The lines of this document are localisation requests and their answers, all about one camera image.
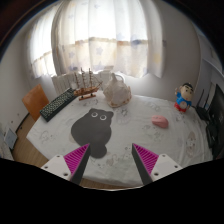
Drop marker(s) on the orange wooden chair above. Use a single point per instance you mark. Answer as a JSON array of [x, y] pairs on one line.
[[34, 101]]

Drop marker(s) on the black keyboard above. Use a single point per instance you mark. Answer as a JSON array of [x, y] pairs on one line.
[[55, 106]]

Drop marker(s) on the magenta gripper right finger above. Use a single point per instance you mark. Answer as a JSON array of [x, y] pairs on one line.
[[152, 167]]

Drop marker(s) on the wooden model sailing ship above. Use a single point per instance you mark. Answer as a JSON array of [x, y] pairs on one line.
[[87, 85]]

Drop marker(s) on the pink computer mouse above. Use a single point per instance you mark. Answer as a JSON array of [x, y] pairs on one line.
[[160, 121]]

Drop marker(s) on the cartoon boy figurine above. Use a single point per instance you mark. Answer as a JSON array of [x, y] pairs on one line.
[[184, 96]]

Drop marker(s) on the black monitor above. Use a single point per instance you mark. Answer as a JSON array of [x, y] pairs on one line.
[[215, 127]]

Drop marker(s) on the white radiator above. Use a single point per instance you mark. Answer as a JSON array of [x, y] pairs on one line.
[[66, 81]]

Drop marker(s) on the black cat-shaped mouse pad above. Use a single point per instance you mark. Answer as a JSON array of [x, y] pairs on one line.
[[94, 128]]

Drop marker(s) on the white patterned tablecloth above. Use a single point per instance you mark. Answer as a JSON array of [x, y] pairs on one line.
[[184, 140]]

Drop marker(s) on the black wifi router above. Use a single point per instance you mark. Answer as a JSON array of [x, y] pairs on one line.
[[201, 111]]

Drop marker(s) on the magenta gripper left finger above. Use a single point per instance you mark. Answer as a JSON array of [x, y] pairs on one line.
[[71, 166]]

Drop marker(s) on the white star-patterned curtain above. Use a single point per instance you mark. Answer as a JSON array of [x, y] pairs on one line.
[[101, 35]]

